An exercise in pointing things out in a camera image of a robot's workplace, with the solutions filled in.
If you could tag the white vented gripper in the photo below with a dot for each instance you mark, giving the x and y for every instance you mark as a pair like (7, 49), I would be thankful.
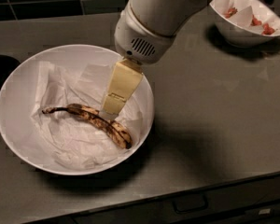
(136, 41)

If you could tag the overripe spotted banana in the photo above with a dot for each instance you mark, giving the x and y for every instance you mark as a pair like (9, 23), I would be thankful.
(114, 130)

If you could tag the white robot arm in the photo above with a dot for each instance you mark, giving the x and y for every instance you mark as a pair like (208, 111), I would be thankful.
(165, 17)

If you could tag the large white bowl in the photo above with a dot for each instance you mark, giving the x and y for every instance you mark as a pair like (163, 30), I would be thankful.
(17, 101)

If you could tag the small white bowl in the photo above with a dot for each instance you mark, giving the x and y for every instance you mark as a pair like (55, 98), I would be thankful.
(236, 31)

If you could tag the white paper in small bowl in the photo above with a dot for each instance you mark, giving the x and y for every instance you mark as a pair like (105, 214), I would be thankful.
(244, 16)

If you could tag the white crumpled paper liner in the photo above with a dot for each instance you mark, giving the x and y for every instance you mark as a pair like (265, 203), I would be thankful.
(71, 141)

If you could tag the red fruit pieces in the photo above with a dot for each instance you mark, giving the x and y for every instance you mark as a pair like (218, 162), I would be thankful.
(246, 19)

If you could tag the dark drawer handle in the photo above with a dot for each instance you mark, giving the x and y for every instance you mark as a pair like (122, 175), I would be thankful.
(190, 203)

